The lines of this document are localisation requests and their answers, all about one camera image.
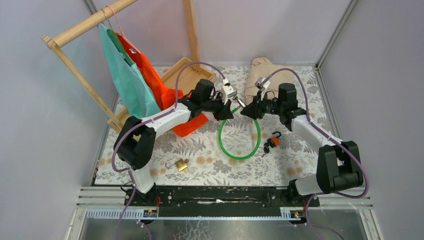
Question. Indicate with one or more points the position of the orange garment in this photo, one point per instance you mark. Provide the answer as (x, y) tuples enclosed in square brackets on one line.
[(164, 96)]

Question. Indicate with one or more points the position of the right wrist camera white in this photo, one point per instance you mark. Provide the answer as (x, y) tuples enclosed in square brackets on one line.
[(262, 84)]

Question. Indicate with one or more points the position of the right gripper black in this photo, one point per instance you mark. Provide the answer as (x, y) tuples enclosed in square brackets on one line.
[(254, 109)]

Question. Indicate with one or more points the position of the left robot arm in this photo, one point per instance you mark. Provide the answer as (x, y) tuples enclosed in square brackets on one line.
[(135, 143)]

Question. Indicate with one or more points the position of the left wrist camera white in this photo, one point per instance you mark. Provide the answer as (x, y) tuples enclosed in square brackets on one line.
[(228, 91)]

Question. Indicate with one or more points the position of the green hanger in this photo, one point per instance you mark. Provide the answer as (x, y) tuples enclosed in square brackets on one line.
[(117, 43)]

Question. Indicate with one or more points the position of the brass padlock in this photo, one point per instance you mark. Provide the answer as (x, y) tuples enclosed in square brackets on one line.
[(180, 164)]

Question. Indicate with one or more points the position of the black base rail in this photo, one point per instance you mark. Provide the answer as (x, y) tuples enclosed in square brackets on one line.
[(220, 201)]

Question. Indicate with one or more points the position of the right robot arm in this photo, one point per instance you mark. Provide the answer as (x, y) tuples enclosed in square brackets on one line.
[(337, 161)]

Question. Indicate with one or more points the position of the floral table mat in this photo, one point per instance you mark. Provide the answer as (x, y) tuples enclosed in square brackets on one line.
[(231, 155)]

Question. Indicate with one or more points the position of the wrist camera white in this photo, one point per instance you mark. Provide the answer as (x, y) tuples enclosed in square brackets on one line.
[(262, 84), (228, 91)]

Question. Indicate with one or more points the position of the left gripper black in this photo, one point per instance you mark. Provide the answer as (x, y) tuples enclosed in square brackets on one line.
[(223, 112)]

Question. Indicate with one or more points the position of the orange black key bunch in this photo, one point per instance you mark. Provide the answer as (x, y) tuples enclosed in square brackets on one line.
[(271, 142)]

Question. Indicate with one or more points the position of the teal t-shirt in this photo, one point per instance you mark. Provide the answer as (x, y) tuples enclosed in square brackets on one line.
[(128, 80)]

